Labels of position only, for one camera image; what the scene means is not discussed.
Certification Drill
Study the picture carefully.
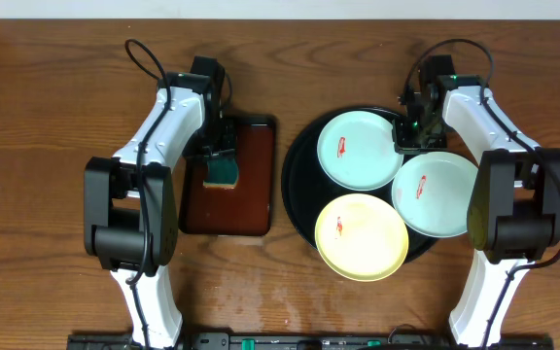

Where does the green yellow sponge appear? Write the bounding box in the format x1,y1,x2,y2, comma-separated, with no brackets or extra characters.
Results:
203,157,239,189

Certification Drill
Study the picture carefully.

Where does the light green plate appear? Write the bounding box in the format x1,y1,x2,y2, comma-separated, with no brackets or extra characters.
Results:
316,111,403,192
392,152,477,238

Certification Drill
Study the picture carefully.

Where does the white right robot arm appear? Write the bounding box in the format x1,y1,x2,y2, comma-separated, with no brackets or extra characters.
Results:
393,53,560,349

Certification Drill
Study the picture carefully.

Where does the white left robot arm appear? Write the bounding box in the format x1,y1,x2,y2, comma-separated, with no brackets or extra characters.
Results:
84,56,239,349

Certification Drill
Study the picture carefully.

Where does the round black tray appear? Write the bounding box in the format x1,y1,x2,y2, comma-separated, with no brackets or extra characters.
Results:
280,105,441,264

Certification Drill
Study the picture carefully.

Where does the rectangular tray of red water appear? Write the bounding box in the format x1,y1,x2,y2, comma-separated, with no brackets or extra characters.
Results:
179,115,276,236

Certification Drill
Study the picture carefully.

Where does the yellow plate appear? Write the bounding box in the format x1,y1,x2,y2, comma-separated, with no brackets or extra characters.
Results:
314,193,409,282

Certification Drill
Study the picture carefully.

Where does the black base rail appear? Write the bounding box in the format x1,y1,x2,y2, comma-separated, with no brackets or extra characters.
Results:
65,332,555,350

